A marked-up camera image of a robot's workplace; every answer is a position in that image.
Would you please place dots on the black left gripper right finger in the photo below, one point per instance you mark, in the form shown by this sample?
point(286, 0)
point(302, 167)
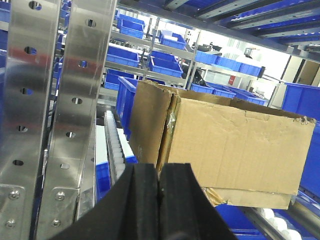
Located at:
point(185, 212)

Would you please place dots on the left steel shelf upright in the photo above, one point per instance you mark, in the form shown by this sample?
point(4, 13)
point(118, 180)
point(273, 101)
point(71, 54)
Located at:
point(31, 45)

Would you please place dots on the steel shelf upright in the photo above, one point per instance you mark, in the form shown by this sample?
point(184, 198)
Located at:
point(31, 45)
point(84, 59)

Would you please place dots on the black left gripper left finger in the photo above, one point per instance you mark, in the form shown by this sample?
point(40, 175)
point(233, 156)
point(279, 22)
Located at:
point(129, 211)

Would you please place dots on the right steel shelf upright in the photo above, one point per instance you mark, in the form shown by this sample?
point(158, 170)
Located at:
point(84, 59)

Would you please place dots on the brown cardboard box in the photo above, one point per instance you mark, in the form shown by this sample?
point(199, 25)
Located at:
point(241, 153)

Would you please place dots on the blue bin behind box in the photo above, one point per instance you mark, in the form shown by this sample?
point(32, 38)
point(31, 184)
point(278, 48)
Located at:
point(141, 107)

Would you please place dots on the white roller track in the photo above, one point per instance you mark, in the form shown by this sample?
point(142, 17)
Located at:
point(115, 155)

